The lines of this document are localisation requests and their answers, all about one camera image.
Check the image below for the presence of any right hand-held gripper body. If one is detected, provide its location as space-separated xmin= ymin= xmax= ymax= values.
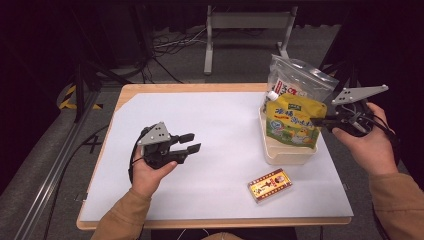
xmin=324 ymin=84 xmax=390 ymax=138

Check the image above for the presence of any yellow spout pouch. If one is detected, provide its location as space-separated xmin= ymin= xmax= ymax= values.
xmin=265 ymin=90 xmax=328 ymax=150

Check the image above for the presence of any red and yellow small box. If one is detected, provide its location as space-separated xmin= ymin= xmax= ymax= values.
xmin=247 ymin=168 xmax=294 ymax=204

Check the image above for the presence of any person's right hand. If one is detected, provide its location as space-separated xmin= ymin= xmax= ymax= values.
xmin=331 ymin=101 xmax=400 ymax=177

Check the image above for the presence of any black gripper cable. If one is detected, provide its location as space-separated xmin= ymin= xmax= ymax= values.
xmin=364 ymin=111 xmax=402 ymax=165
xmin=127 ymin=138 xmax=145 ymax=184

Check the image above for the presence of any person's left hand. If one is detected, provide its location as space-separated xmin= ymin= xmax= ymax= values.
xmin=131 ymin=147 xmax=179 ymax=198

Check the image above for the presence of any bundle of floor cables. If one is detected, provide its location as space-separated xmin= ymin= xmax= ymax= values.
xmin=141 ymin=26 xmax=208 ymax=84

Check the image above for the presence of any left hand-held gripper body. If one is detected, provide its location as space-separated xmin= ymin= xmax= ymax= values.
xmin=137 ymin=121 xmax=188 ymax=170

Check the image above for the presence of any black tripod stand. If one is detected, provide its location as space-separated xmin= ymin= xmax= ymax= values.
xmin=71 ymin=59 xmax=132 ymax=124

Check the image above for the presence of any grey metal stand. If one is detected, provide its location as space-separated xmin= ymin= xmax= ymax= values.
xmin=203 ymin=4 xmax=299 ymax=76

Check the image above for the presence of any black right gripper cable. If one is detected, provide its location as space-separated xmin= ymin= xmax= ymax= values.
xmin=364 ymin=111 xmax=402 ymax=165

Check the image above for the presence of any aluminium rail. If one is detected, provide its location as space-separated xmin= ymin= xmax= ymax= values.
xmin=13 ymin=89 xmax=102 ymax=240

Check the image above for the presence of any yellow and black hazard tape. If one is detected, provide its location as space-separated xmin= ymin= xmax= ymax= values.
xmin=58 ymin=84 xmax=103 ymax=111

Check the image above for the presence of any white divided storage box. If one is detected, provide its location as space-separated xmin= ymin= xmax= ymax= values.
xmin=258 ymin=106 xmax=318 ymax=166

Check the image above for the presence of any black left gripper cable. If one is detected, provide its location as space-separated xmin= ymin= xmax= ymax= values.
xmin=127 ymin=138 xmax=145 ymax=184

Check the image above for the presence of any clear bag of dark seaweed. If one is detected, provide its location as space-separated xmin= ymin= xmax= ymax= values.
xmin=266 ymin=54 xmax=340 ymax=105

